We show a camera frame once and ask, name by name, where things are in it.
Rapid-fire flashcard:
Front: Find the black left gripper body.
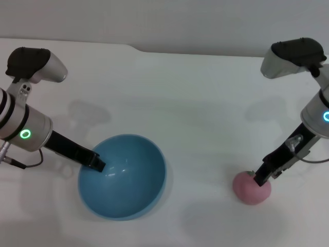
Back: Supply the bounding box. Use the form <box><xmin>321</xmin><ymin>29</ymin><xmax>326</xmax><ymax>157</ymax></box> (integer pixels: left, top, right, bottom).
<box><xmin>43</xmin><ymin>130</ymin><xmax>100</xmax><ymax>170</ymax></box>

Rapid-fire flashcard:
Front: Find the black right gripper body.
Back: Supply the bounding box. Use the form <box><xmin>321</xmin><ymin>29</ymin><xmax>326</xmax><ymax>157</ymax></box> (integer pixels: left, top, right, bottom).
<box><xmin>262</xmin><ymin>122</ymin><xmax>320</xmax><ymax>179</ymax></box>

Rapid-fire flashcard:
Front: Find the pink toy peach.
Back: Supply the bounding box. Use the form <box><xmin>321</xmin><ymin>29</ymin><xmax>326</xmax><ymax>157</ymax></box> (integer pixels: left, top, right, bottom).
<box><xmin>232</xmin><ymin>170</ymin><xmax>272</xmax><ymax>205</ymax></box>

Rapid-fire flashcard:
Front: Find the blue bowl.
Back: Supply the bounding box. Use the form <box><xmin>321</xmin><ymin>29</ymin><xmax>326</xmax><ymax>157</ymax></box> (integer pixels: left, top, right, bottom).
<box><xmin>78</xmin><ymin>134</ymin><xmax>169</xmax><ymax>222</ymax></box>

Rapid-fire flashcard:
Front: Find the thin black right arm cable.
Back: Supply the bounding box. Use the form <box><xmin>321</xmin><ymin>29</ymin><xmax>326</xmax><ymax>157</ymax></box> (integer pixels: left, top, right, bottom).
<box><xmin>287</xmin><ymin>134</ymin><xmax>329</xmax><ymax>164</ymax></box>

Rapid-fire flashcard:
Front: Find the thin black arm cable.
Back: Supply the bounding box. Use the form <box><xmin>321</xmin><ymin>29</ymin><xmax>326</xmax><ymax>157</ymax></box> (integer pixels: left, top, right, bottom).
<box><xmin>0</xmin><ymin>140</ymin><xmax>43</xmax><ymax>170</ymax></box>
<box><xmin>287</xmin><ymin>134</ymin><xmax>329</xmax><ymax>164</ymax></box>

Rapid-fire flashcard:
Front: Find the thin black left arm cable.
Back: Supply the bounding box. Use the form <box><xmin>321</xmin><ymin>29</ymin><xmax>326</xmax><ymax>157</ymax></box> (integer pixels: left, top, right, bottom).
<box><xmin>0</xmin><ymin>140</ymin><xmax>43</xmax><ymax>170</ymax></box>

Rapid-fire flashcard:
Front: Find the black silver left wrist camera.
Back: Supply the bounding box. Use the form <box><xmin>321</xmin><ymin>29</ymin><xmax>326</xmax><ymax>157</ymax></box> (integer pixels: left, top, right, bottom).
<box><xmin>5</xmin><ymin>47</ymin><xmax>68</xmax><ymax>84</ymax></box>

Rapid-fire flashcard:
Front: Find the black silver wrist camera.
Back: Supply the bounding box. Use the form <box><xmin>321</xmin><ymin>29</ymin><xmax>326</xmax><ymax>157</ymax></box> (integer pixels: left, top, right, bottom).
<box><xmin>260</xmin><ymin>38</ymin><xmax>328</xmax><ymax>79</ymax></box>
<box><xmin>5</xmin><ymin>47</ymin><xmax>68</xmax><ymax>84</ymax></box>

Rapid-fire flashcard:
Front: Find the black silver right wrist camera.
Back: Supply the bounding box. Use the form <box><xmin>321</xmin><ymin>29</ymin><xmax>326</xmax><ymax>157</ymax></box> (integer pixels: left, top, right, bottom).
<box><xmin>260</xmin><ymin>38</ymin><xmax>328</xmax><ymax>79</ymax></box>

